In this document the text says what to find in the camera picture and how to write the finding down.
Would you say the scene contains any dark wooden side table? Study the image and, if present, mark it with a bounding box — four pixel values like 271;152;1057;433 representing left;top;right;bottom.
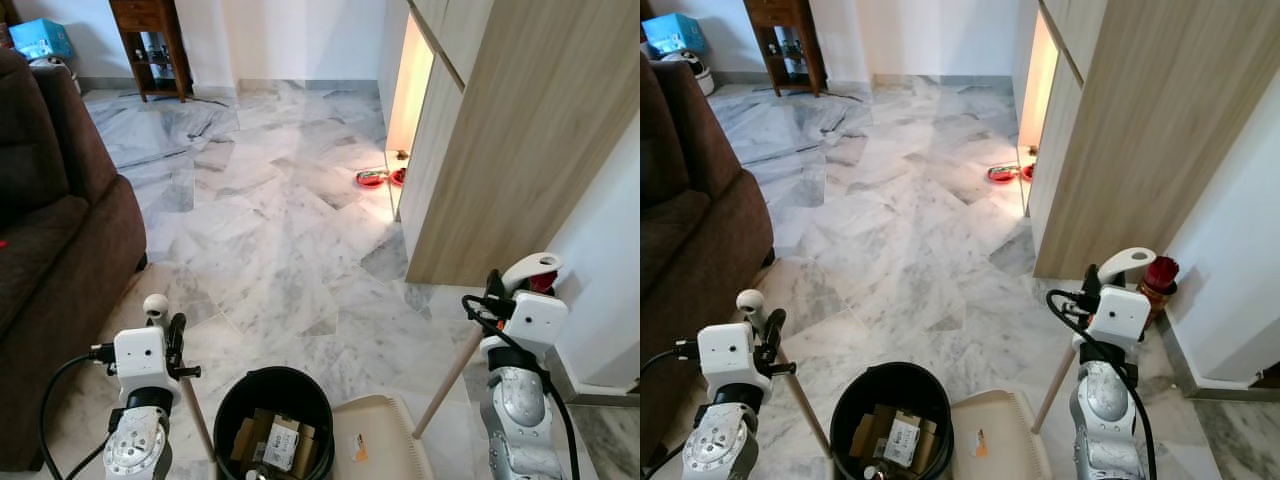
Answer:
108;0;194;103
744;0;829;99

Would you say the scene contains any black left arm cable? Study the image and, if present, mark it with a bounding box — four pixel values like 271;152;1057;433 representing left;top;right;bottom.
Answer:
38;343;119;480
640;343;701;480

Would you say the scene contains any black round bin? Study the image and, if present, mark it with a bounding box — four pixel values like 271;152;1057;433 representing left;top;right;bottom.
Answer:
829;361;955;480
212;366;336;480

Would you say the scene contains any wooden handled broom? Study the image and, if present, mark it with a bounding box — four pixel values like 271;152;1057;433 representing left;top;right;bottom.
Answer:
143;293;219;463
736;288;833;461

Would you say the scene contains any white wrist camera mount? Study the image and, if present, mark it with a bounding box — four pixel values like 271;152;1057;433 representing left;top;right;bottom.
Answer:
1074;284;1154;353
112;325;183;409
696;322;773;403
480;291;570;369

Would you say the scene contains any white round appliance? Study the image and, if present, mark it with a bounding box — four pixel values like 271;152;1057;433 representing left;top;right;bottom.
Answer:
660;50;717;98
28;56;83;98

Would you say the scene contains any brown fabric sofa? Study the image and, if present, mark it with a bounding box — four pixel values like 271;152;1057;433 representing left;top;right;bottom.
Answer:
640;55;773;468
0;48;149;471

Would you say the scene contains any beige long handled dustpan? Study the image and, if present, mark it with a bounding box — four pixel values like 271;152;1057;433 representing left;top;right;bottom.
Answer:
333;252;565;480
950;246;1159;480

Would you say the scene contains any cardboard box with label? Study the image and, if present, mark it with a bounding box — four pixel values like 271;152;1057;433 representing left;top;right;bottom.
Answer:
848;402;938;473
232;408;318;476

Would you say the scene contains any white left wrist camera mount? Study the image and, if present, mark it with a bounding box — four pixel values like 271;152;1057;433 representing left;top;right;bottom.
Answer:
696;322;773;403
112;325;183;409

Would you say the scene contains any blue cardboard box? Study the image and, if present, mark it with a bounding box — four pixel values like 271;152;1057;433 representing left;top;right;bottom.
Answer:
8;17;74;61
641;12;709;59

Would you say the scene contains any tall light wood cabinet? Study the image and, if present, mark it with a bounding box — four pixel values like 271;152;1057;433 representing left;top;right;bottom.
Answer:
378;0;641;288
1014;0;1280;282

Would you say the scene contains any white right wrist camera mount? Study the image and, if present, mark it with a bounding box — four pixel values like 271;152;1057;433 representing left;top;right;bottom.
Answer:
1074;284;1154;353
480;291;570;369

